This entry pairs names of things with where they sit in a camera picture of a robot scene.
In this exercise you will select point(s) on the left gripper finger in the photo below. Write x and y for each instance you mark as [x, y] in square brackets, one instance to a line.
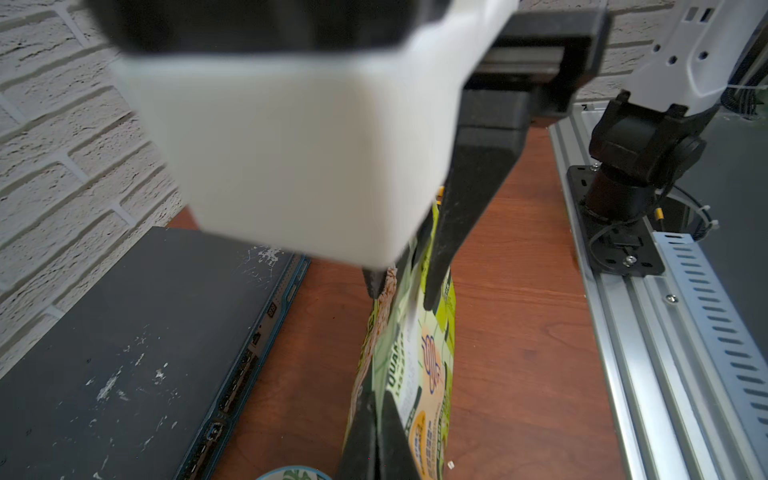
[375, 279]

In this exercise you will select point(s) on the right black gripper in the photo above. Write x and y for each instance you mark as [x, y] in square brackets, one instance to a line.
[529, 77]

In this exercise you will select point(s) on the green oats bag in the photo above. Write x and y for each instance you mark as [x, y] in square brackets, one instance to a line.
[398, 422]

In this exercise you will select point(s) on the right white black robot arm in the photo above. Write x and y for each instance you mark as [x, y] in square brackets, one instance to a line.
[648, 137]

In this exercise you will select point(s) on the green leaf pattern bowl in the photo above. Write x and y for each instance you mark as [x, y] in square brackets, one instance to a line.
[294, 472]

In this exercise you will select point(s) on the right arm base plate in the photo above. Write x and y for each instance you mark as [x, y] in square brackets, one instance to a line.
[621, 249]

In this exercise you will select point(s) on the grey network switch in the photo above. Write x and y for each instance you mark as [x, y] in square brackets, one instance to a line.
[147, 374]

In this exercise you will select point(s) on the aluminium frame rail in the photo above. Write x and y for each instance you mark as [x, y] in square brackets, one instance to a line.
[686, 381]

